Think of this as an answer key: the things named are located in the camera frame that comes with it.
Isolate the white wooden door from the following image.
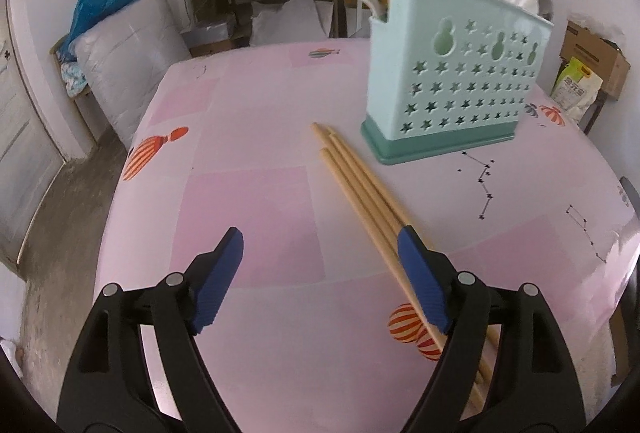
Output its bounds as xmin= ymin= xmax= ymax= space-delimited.
xmin=0 ymin=0 xmax=63 ymax=269

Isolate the wooden chopstick one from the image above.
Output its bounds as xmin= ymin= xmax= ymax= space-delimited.
xmin=327 ymin=125 xmax=501 ymax=354

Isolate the wooden chopstick three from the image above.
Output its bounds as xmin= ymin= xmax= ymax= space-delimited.
xmin=319 ymin=147 xmax=487 ymax=414

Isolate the pink patterned tablecloth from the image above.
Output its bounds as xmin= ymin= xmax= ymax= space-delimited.
xmin=96 ymin=40 xmax=639 ymax=432

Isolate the green white rice bag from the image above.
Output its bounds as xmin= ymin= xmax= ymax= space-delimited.
xmin=551 ymin=57 xmax=603 ymax=123

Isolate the blue plastic bag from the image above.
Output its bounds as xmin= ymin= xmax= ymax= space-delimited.
xmin=58 ymin=0 xmax=134 ymax=63

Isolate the grey plastic wrapped bundle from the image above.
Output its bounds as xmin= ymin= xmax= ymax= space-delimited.
xmin=70 ymin=0 xmax=190 ymax=148

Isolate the cardboard box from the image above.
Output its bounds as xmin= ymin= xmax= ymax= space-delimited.
xmin=560 ymin=20 xmax=630 ymax=101

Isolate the mint green utensil holder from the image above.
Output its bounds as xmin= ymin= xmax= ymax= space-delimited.
xmin=361 ymin=0 xmax=553 ymax=164

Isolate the wooden chopstick two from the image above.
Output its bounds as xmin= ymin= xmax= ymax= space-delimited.
xmin=310 ymin=121 xmax=494 ymax=383

